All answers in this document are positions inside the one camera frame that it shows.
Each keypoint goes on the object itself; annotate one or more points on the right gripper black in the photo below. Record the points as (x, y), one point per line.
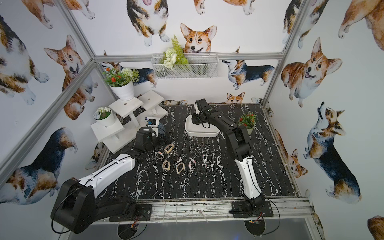
(194, 120)

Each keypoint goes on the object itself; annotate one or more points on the silver chain watch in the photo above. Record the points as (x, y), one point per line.
(205, 161)

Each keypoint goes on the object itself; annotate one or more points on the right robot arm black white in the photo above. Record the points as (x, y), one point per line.
(239, 149)

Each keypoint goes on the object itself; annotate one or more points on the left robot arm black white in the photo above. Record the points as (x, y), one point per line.
(77, 205)

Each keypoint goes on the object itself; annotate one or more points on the white storage box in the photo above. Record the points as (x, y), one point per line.
(199, 130)

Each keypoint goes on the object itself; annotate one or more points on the pink white kids watch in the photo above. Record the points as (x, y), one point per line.
(192, 165)

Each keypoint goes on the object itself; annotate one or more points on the blue spray bottle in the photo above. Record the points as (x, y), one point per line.
(161, 127)

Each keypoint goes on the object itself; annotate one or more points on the white tiered plant stand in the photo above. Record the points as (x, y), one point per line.
(130, 116)

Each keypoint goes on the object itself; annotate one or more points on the small green pot red flowers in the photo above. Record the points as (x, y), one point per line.
(248, 121)

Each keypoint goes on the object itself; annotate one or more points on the small white pot white flowers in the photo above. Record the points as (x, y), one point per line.
(104, 116)

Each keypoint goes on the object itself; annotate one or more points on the green fern white flowers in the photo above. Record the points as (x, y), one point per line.
(174, 55)

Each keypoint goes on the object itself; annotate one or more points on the large white pot red flowers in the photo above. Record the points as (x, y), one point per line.
(122, 82)

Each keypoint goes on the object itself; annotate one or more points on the beige strap watch upper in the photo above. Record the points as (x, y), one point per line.
(169, 148)

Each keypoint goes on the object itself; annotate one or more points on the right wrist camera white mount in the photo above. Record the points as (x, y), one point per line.
(202, 106)

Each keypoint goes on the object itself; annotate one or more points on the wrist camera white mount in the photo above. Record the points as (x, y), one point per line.
(153, 123)
(202, 106)

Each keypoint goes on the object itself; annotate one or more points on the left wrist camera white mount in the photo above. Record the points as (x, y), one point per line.
(153, 123)

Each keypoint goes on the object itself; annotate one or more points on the beige slim strap watch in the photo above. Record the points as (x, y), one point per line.
(180, 168)

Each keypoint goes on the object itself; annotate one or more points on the white wire wall basket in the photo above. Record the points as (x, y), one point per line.
(200, 66)

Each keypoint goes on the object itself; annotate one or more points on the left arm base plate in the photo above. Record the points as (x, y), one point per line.
(141, 212)

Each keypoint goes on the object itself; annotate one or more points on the aluminium frame rail front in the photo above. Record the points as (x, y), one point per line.
(176, 211)

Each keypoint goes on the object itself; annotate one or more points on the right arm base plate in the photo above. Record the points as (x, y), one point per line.
(244, 210)

